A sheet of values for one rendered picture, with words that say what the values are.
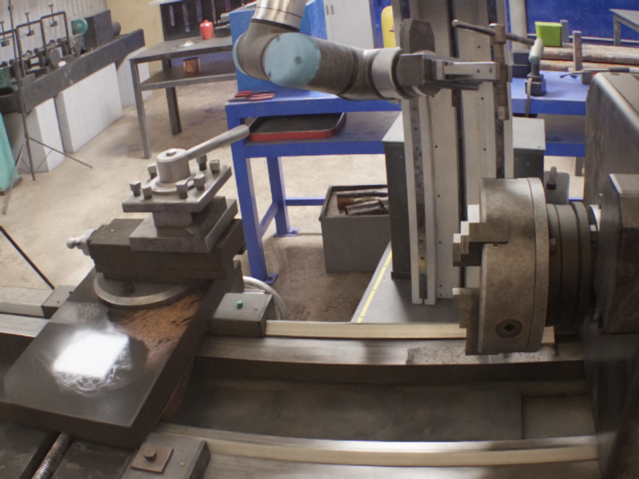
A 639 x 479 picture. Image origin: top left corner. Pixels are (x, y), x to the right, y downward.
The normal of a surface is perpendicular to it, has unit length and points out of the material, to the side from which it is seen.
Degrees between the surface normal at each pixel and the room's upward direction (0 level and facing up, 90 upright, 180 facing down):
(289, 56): 68
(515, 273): 64
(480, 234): 41
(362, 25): 90
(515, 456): 48
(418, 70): 76
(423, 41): 80
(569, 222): 19
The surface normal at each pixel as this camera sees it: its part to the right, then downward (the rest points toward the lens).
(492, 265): -0.22, -0.07
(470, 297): -0.21, 0.14
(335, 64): 0.60, 0.14
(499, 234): -0.20, -0.37
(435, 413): -0.10, -0.87
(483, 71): -0.80, 0.11
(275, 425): -0.32, -0.81
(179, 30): -0.19, 0.46
